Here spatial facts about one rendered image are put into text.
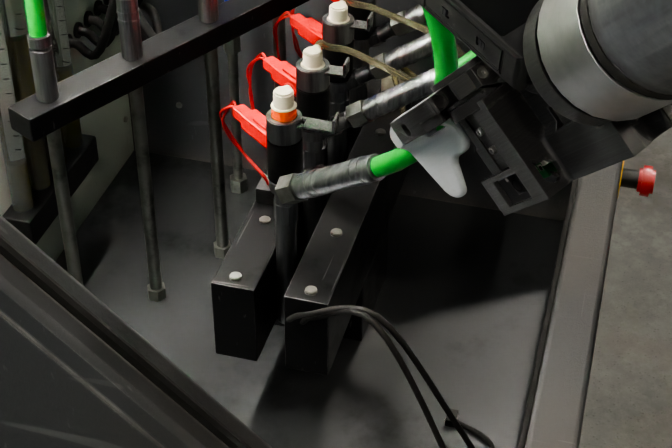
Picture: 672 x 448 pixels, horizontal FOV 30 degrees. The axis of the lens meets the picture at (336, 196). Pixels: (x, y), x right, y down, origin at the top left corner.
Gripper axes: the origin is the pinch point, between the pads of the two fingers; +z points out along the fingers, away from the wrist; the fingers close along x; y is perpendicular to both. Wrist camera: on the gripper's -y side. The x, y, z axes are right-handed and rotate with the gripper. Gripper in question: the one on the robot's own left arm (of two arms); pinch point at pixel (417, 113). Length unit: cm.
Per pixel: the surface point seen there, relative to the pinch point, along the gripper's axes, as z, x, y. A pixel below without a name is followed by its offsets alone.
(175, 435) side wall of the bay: -2.0, -23.8, 6.6
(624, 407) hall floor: 130, 66, 67
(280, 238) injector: 28.0, -2.7, 2.4
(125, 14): 29.5, -2.1, -20.0
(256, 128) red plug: 23.7, -0.5, -6.0
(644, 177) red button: 52, 45, 22
